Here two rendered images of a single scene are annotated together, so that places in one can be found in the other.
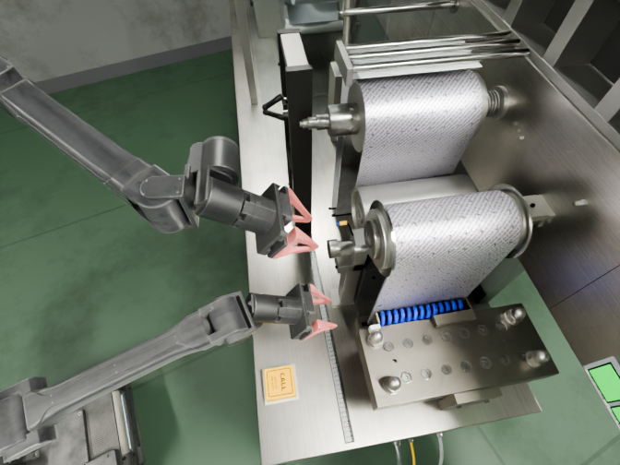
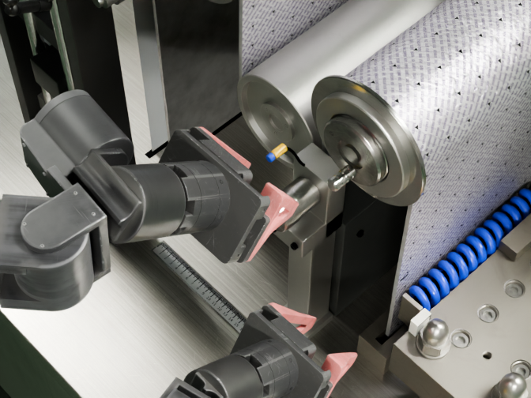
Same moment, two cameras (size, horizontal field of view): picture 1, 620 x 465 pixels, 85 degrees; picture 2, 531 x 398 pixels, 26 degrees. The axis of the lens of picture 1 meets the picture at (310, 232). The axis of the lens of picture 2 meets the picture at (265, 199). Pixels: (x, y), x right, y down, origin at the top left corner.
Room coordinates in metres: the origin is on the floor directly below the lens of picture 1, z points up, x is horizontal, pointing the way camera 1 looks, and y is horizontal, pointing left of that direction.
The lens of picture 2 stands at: (-0.15, 0.32, 2.12)
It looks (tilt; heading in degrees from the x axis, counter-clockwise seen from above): 55 degrees down; 326
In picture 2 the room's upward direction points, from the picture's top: straight up
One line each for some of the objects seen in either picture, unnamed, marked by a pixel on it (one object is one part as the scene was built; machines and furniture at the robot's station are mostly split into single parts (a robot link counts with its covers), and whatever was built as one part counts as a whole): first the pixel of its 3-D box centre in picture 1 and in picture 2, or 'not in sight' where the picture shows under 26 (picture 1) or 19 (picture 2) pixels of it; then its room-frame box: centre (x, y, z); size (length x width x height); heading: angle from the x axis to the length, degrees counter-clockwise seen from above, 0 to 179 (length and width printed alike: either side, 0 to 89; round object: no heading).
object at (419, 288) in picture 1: (431, 287); (476, 188); (0.31, -0.26, 1.12); 0.23 x 0.01 x 0.18; 99
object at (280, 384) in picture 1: (280, 383); not in sight; (0.15, 0.07, 0.91); 0.07 x 0.07 x 0.02; 9
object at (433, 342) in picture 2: (376, 338); (435, 334); (0.22, -0.14, 1.05); 0.04 x 0.04 x 0.04
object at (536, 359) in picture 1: (540, 356); not in sight; (0.18, -0.49, 1.05); 0.04 x 0.04 x 0.04
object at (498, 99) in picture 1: (482, 104); not in sight; (0.64, -0.38, 1.33); 0.07 x 0.07 x 0.07; 9
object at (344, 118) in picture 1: (341, 119); not in sight; (0.59, -0.07, 1.33); 0.06 x 0.06 x 0.06; 9
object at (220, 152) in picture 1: (197, 181); (69, 189); (0.34, 0.17, 1.42); 0.12 x 0.12 x 0.09; 6
